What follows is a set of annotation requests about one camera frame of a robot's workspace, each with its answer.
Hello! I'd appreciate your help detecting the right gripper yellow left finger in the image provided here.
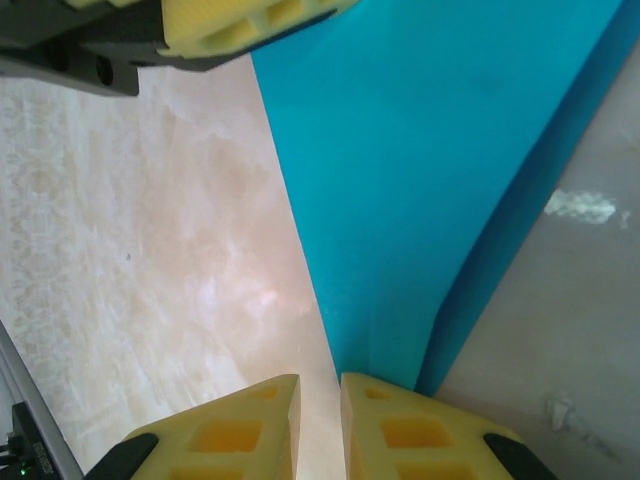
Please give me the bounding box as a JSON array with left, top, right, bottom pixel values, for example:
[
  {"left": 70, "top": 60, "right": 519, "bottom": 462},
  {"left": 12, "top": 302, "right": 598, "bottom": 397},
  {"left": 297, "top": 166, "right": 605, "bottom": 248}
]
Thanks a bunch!
[{"left": 87, "top": 372, "right": 302, "bottom": 480}]

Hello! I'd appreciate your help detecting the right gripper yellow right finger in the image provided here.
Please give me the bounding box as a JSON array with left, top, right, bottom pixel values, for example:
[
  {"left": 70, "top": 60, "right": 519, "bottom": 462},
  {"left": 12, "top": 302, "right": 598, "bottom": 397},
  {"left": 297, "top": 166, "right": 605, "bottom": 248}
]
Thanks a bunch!
[{"left": 338, "top": 371, "right": 557, "bottom": 480}]

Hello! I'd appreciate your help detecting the blue paper sheet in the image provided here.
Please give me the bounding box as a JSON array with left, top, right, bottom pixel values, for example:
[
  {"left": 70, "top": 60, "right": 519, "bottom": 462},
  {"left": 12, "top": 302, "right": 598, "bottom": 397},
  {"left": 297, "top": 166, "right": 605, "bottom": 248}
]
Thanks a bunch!
[{"left": 249, "top": 0, "right": 627, "bottom": 397}]

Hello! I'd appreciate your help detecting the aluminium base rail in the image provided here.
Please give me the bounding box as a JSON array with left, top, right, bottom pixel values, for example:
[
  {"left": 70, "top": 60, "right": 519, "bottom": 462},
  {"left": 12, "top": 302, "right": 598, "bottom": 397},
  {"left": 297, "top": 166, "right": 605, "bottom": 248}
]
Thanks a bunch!
[{"left": 0, "top": 317, "right": 86, "bottom": 480}]

